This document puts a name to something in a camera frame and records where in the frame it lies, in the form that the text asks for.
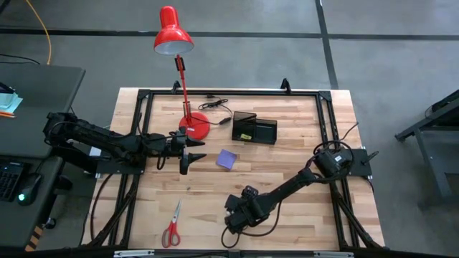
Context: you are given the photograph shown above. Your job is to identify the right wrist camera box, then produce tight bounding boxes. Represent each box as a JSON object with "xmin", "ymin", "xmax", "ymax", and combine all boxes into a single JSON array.
[{"xmin": 241, "ymin": 185, "xmax": 260, "ymax": 199}]

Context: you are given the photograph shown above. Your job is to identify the thin black floor cable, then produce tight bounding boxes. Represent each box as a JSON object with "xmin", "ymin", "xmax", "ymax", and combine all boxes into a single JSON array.
[{"xmin": 0, "ymin": 52, "xmax": 42, "ymax": 66}]

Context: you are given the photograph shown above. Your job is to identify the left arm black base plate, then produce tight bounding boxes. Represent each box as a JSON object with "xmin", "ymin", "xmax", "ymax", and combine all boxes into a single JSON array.
[{"xmin": 95, "ymin": 145, "xmax": 147, "ymax": 176}]

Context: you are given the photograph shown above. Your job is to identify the black keyboard desk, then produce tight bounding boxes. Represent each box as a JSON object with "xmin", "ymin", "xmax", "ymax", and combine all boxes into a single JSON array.
[{"xmin": 0, "ymin": 156, "xmax": 65, "ymax": 252}]

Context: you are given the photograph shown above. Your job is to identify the black lamp cable with switch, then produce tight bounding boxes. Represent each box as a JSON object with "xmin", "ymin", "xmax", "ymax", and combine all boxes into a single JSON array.
[{"xmin": 197, "ymin": 93, "xmax": 233, "ymax": 126}]

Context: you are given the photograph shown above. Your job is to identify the black raised desk surface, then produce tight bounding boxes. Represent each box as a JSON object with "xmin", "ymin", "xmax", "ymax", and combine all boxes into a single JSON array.
[{"xmin": 0, "ymin": 63, "xmax": 86, "ymax": 161}]

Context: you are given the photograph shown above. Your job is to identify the black clamp lever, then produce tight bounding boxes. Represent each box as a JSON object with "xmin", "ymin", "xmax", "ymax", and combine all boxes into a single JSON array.
[{"xmin": 360, "ymin": 150, "xmax": 379, "ymax": 166}]

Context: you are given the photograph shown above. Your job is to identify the black aluminium table frame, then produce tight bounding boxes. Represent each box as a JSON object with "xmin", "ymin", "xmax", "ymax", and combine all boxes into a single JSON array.
[{"xmin": 81, "ymin": 87, "xmax": 387, "ymax": 252}]

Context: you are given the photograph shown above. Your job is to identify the silver metal bracket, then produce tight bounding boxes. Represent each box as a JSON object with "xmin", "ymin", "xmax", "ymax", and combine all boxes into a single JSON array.
[
  {"xmin": 113, "ymin": 249, "xmax": 156, "ymax": 258},
  {"xmin": 313, "ymin": 250, "xmax": 354, "ymax": 258}
]

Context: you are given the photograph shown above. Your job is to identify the yellow floor cable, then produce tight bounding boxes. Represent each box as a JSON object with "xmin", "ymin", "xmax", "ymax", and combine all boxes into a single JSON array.
[{"xmin": 24, "ymin": 0, "xmax": 52, "ymax": 66}]

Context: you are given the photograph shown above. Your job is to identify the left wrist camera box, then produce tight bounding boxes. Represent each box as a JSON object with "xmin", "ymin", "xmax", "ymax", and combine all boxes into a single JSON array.
[{"xmin": 179, "ymin": 153, "xmax": 190, "ymax": 176}]

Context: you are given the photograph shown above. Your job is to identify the black computer mouse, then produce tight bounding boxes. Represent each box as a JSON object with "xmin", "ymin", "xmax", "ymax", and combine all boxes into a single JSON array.
[{"xmin": 16, "ymin": 173, "xmax": 43, "ymax": 207}]

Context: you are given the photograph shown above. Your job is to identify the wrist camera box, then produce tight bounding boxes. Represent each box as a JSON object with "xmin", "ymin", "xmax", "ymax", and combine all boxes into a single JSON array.
[
  {"xmin": 179, "ymin": 153, "xmax": 190, "ymax": 176},
  {"xmin": 241, "ymin": 185, "xmax": 260, "ymax": 199}
]

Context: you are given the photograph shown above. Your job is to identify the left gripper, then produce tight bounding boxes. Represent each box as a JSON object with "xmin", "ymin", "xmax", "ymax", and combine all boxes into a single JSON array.
[{"xmin": 165, "ymin": 129, "xmax": 208, "ymax": 165}]

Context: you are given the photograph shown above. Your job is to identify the black metal side table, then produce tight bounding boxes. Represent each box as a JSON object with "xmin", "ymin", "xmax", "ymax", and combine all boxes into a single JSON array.
[{"xmin": 394, "ymin": 88, "xmax": 459, "ymax": 209}]

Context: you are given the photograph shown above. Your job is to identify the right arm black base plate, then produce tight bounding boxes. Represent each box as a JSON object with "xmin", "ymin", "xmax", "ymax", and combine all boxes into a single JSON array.
[{"xmin": 321, "ymin": 147, "xmax": 374, "ymax": 177}]

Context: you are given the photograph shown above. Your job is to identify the red handled scissors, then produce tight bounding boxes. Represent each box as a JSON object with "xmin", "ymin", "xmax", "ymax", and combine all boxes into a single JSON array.
[{"xmin": 161, "ymin": 199, "xmax": 183, "ymax": 249}]

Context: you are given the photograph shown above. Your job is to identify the purple sticky note pad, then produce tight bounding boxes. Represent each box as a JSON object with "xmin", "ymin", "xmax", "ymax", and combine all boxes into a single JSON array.
[{"xmin": 216, "ymin": 149, "xmax": 238, "ymax": 171}]

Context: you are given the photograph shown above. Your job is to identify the red desk lamp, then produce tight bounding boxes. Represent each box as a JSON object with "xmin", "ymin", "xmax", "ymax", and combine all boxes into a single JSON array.
[{"xmin": 153, "ymin": 5, "xmax": 212, "ymax": 140}]

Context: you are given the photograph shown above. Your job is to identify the black mesh desk organizer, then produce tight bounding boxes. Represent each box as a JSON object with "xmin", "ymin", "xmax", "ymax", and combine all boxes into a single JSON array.
[{"xmin": 231, "ymin": 110, "xmax": 278, "ymax": 145}]

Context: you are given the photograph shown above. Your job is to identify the black keyboard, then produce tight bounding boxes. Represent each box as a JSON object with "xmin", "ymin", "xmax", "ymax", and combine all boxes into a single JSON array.
[{"xmin": 0, "ymin": 161, "xmax": 24, "ymax": 202}]

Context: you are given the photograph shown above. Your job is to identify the teal paper stack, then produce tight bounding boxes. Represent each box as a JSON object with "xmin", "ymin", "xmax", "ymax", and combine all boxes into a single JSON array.
[{"xmin": 0, "ymin": 92, "xmax": 24, "ymax": 114}]

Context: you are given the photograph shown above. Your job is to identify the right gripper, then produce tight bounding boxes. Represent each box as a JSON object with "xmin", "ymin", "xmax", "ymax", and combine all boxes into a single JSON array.
[{"xmin": 224, "ymin": 194, "xmax": 268, "ymax": 234}]

